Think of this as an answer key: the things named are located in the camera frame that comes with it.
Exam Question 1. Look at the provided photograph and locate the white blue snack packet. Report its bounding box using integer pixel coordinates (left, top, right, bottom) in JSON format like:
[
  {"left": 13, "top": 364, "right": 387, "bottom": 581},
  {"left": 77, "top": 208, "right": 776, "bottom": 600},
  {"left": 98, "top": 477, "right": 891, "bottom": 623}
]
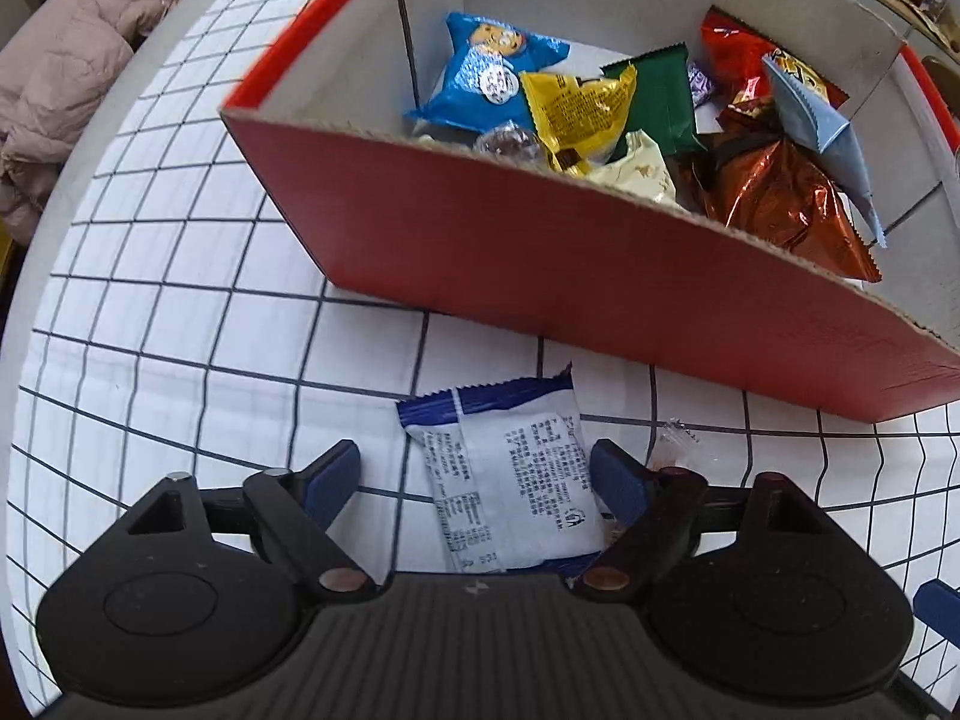
[{"left": 397, "top": 369, "right": 605, "bottom": 578}]

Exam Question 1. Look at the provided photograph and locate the cream yellow snack packet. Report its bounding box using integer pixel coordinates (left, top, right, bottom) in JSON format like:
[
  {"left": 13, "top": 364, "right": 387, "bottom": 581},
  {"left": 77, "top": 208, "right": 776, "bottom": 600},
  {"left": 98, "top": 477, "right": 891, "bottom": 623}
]
[{"left": 586, "top": 130, "right": 679, "bottom": 208}]

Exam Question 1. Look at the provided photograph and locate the copper foil snack bag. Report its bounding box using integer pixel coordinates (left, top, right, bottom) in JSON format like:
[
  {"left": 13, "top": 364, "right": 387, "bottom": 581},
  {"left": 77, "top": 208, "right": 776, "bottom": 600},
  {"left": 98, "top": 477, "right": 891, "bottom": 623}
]
[{"left": 677, "top": 109, "right": 882, "bottom": 283}]

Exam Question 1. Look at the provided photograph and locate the dark round chocolate candy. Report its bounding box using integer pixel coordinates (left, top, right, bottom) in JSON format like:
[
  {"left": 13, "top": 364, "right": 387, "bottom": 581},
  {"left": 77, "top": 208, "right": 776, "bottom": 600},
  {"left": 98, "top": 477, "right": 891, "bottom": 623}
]
[{"left": 473, "top": 121, "right": 550, "bottom": 166}]

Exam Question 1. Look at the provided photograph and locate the green snack packet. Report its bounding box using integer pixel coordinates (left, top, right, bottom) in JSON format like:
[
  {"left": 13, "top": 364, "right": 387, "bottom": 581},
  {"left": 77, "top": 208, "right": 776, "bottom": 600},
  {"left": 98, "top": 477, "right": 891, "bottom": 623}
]
[{"left": 602, "top": 43, "right": 703, "bottom": 161}]

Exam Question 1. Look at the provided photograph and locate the light blue snack packet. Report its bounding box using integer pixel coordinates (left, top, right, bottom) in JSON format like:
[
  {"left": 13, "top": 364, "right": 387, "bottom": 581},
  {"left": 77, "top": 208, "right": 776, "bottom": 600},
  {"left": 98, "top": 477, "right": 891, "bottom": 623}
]
[{"left": 761, "top": 54, "right": 887, "bottom": 249}]

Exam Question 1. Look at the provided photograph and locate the purple candy wrapper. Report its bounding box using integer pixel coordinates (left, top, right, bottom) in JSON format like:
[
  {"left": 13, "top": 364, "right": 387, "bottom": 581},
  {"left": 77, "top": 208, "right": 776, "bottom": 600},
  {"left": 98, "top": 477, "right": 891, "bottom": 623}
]
[{"left": 686, "top": 60, "right": 716, "bottom": 109}]

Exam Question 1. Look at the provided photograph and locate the blue cookie snack packet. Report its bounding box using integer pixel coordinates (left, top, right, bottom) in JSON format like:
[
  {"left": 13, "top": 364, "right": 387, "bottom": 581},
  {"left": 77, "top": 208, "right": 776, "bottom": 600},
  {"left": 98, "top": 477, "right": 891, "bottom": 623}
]
[{"left": 410, "top": 11, "right": 569, "bottom": 135}]

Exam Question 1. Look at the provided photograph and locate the red yellow chip bag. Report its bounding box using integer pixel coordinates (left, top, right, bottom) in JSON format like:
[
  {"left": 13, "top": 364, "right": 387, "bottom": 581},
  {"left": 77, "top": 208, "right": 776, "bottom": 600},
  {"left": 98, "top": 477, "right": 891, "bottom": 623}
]
[{"left": 700, "top": 7, "right": 848, "bottom": 119}]

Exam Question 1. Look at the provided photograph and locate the white checkered tablecloth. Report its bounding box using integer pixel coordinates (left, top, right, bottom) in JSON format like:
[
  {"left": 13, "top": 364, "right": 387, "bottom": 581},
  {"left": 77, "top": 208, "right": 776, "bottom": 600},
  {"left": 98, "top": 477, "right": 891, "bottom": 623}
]
[{"left": 2, "top": 0, "right": 958, "bottom": 713}]

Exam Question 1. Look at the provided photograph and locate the red white cardboard box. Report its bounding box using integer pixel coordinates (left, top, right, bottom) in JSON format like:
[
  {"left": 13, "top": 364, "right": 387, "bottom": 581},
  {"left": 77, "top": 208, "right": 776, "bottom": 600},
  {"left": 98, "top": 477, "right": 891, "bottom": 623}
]
[{"left": 221, "top": 0, "right": 958, "bottom": 421}]

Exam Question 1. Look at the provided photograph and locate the pink padded jacket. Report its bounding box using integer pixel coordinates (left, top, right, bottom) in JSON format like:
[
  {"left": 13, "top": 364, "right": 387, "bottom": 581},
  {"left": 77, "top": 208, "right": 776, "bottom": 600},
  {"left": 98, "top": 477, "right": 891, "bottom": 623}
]
[{"left": 2, "top": 0, "right": 181, "bottom": 247}]

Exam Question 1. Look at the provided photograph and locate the brown wooden chair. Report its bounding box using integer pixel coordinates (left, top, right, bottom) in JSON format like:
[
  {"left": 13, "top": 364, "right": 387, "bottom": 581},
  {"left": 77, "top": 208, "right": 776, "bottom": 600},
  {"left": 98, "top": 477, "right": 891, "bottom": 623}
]
[{"left": 921, "top": 55, "right": 960, "bottom": 119}]

